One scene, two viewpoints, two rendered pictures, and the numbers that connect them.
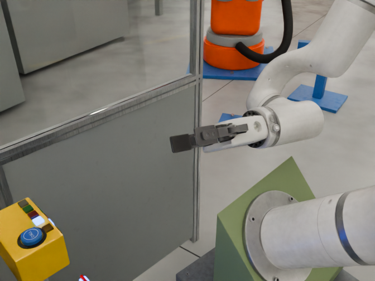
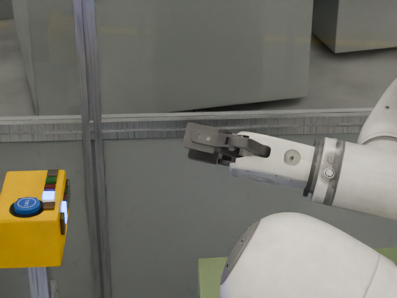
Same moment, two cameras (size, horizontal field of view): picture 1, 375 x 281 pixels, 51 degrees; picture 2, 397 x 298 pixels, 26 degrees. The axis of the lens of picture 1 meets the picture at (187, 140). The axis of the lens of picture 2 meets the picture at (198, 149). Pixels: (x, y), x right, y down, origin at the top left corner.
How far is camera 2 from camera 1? 0.67 m
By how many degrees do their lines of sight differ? 35
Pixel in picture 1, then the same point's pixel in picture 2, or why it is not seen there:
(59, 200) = (172, 230)
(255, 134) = (282, 166)
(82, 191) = (214, 233)
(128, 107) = (325, 125)
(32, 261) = (12, 232)
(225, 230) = (199, 285)
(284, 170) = not seen: hidden behind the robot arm
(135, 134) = not seen: hidden behind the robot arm
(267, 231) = not seen: outside the picture
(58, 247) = (47, 233)
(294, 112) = (381, 164)
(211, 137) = (202, 141)
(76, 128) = (225, 128)
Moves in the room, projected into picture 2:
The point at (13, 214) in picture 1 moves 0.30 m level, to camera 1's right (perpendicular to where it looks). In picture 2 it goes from (34, 179) to (168, 245)
